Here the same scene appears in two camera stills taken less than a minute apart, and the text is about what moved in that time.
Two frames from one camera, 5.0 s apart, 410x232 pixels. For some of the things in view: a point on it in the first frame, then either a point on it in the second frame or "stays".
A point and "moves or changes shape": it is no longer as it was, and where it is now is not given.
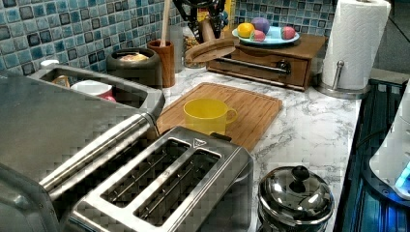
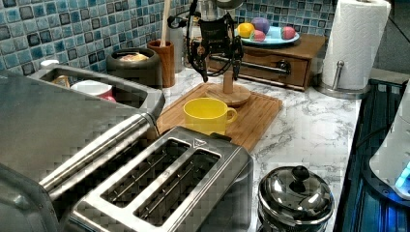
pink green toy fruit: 257,36 stays
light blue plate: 273,37 stays
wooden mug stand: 208,47 moves or changes shape
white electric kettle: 388,169 stays
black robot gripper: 214,8 to 218,36
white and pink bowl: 97,88 stays
